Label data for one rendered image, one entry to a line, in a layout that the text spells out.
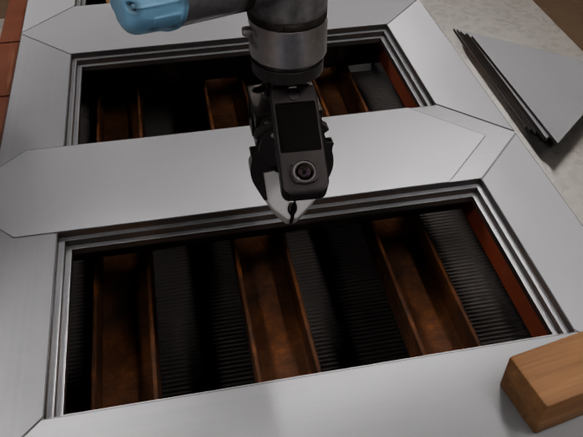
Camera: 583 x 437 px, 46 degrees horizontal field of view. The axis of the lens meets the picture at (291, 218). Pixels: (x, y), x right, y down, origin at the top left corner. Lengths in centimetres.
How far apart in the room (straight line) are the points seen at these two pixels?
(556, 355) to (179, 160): 55
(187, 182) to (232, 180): 6
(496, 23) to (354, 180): 72
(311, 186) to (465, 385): 26
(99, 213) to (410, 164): 42
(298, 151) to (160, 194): 31
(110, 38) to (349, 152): 52
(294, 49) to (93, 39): 70
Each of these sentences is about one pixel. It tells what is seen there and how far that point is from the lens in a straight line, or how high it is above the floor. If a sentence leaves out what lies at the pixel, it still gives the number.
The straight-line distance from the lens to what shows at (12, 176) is 101.
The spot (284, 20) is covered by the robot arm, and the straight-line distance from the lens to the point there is 63.
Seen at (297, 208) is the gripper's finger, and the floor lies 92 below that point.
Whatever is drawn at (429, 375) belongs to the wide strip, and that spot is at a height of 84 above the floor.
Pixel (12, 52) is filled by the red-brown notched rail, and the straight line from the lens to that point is 135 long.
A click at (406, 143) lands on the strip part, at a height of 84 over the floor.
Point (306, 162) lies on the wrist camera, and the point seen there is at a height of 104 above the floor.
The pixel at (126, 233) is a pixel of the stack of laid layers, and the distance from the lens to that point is 90.
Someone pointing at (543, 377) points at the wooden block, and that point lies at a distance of 71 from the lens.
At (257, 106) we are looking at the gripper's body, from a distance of 73.
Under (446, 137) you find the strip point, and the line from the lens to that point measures 104.
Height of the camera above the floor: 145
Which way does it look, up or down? 43 degrees down
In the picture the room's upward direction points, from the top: straight up
